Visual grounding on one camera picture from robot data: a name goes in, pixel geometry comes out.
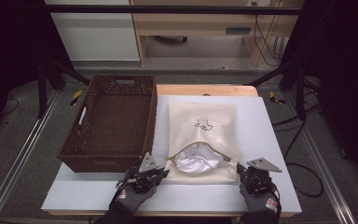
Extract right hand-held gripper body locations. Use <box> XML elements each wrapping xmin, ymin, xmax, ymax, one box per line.
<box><xmin>243</xmin><ymin>156</ymin><xmax>283</xmax><ymax>197</ymax></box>

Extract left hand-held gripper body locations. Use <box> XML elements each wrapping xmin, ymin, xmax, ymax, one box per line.
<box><xmin>130</xmin><ymin>151</ymin><xmax>160</xmax><ymax>194</ymax></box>

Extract white garment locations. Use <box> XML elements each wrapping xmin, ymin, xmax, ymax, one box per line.
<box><xmin>173</xmin><ymin>142</ymin><xmax>225</xmax><ymax>174</ymax></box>

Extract brown woven basket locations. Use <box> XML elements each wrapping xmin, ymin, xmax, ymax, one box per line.
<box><xmin>57</xmin><ymin>74</ymin><xmax>158</xmax><ymax>174</ymax></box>

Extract cream zippered laundry bag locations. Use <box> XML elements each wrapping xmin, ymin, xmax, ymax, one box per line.
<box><xmin>164</xmin><ymin>99</ymin><xmax>242</xmax><ymax>186</ymax></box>

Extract person's right hand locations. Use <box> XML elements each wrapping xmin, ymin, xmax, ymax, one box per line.
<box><xmin>239</xmin><ymin>182</ymin><xmax>282</xmax><ymax>217</ymax></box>

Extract white board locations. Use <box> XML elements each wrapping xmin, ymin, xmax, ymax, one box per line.
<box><xmin>40</xmin><ymin>94</ymin><xmax>303</xmax><ymax>216</ymax></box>

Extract black metal stand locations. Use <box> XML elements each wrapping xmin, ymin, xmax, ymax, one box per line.
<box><xmin>247</xmin><ymin>60</ymin><xmax>308</xmax><ymax>121</ymax></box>
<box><xmin>36</xmin><ymin>58</ymin><xmax>91</xmax><ymax>119</ymax></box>

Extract black curtain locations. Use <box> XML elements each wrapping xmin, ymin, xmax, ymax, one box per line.
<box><xmin>278</xmin><ymin>0</ymin><xmax>358</xmax><ymax>186</ymax></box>
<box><xmin>0</xmin><ymin>0</ymin><xmax>74</xmax><ymax>147</ymax></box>

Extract white cabinet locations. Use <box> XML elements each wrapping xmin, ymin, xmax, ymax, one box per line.
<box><xmin>44</xmin><ymin>0</ymin><xmax>141</xmax><ymax>63</ymax></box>

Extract light wooden desk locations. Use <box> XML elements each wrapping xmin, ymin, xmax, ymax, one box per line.
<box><xmin>129</xmin><ymin>0</ymin><xmax>306</xmax><ymax>67</ymax></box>

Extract black horizontal bar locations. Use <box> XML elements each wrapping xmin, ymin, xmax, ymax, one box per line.
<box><xmin>45</xmin><ymin>4</ymin><xmax>303</xmax><ymax>15</ymax></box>

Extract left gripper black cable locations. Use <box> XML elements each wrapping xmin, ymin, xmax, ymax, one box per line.
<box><xmin>115</xmin><ymin>167</ymin><xmax>142</xmax><ymax>191</ymax></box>

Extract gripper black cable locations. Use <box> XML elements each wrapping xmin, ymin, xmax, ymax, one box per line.
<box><xmin>269</xmin><ymin>161</ymin><xmax>324</xmax><ymax>218</ymax></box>
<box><xmin>115</xmin><ymin>167</ymin><xmax>142</xmax><ymax>191</ymax></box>

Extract black floor cables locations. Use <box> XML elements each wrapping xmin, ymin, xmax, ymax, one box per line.
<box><xmin>271</xmin><ymin>74</ymin><xmax>323</xmax><ymax>160</ymax></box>

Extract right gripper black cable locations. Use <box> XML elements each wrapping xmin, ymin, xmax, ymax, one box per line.
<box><xmin>269</xmin><ymin>161</ymin><xmax>324</xmax><ymax>218</ymax></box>

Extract aluminium floor rail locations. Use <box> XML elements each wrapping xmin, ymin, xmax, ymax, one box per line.
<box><xmin>282</xmin><ymin>92</ymin><xmax>357</xmax><ymax>224</ymax></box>
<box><xmin>0</xmin><ymin>89</ymin><xmax>61</xmax><ymax>224</ymax></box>

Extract hanging black cables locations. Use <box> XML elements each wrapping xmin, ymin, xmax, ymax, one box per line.
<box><xmin>254</xmin><ymin>13</ymin><xmax>289</xmax><ymax>67</ymax></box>

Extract thin black floor cable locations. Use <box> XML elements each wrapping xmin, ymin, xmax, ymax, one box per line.
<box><xmin>2</xmin><ymin>98</ymin><xmax>21</xmax><ymax>117</ymax></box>

